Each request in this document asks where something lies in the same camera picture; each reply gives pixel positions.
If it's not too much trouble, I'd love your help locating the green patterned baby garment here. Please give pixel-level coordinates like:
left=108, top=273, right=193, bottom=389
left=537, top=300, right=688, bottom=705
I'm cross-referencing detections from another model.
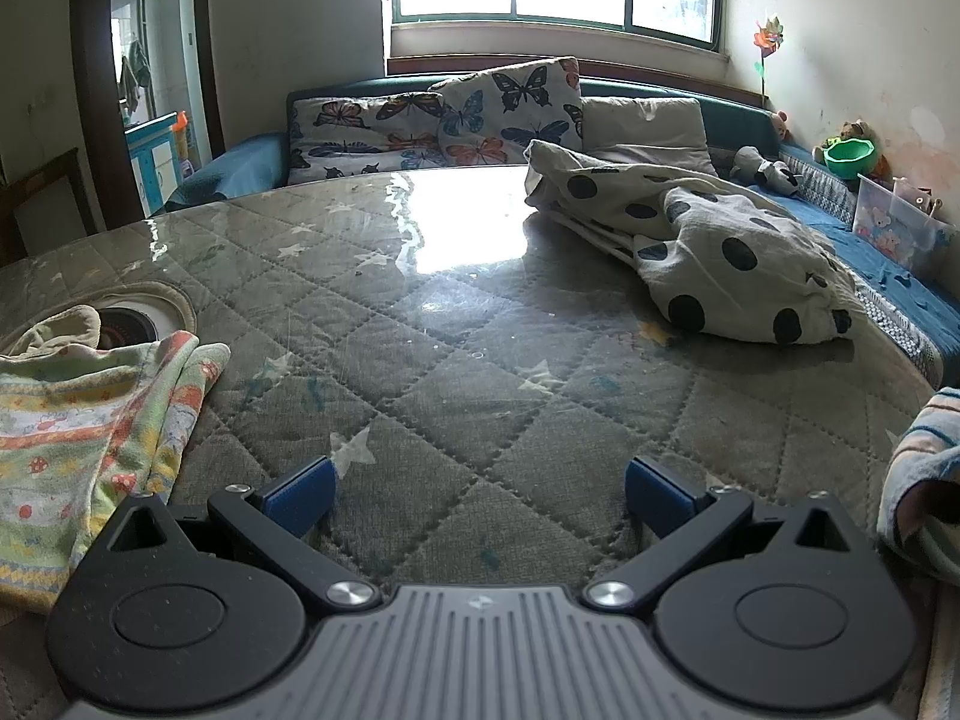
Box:
left=0, top=305, right=231, bottom=614

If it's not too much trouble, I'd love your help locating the grey plush toy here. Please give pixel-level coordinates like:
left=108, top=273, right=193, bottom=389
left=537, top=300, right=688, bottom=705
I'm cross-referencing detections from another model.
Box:
left=731, top=146, right=799, bottom=197

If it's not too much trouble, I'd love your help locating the blue sofa bench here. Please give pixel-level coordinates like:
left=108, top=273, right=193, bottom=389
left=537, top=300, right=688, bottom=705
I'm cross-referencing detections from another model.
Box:
left=164, top=75, right=958, bottom=385

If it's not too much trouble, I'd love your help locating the striped cloth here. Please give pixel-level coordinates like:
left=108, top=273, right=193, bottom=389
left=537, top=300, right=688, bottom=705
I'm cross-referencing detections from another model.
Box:
left=877, top=387, right=960, bottom=585

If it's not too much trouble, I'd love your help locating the colourful pinwheel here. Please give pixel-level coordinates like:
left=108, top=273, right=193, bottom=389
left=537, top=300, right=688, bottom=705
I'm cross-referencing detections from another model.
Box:
left=754, top=16, right=784, bottom=104

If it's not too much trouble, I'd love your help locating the clear plastic storage box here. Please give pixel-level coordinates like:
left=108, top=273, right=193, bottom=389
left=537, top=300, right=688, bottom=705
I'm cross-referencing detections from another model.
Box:
left=853, top=177, right=957, bottom=278

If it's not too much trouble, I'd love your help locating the square butterfly pillow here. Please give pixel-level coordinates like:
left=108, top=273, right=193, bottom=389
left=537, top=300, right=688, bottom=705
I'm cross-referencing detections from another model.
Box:
left=433, top=57, right=583, bottom=167

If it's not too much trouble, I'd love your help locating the blue white cabinet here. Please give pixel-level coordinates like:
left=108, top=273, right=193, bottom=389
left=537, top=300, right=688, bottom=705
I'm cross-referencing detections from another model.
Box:
left=125, top=110, right=189, bottom=218

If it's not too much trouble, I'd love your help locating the green plastic potty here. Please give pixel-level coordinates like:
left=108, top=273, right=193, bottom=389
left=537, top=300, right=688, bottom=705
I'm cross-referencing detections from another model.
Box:
left=823, top=138, right=880, bottom=181

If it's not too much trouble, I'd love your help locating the polka dot white cloth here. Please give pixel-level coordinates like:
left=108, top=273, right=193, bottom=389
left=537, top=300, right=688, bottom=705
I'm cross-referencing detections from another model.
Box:
left=524, top=140, right=867, bottom=346

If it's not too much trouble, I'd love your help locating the long butterfly pillow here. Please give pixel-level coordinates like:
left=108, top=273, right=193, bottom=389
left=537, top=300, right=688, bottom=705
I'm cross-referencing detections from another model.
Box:
left=288, top=93, right=446, bottom=185

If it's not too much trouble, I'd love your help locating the grey plain pillow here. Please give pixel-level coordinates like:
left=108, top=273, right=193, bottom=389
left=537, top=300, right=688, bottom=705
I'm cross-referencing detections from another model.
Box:
left=583, top=98, right=716, bottom=176

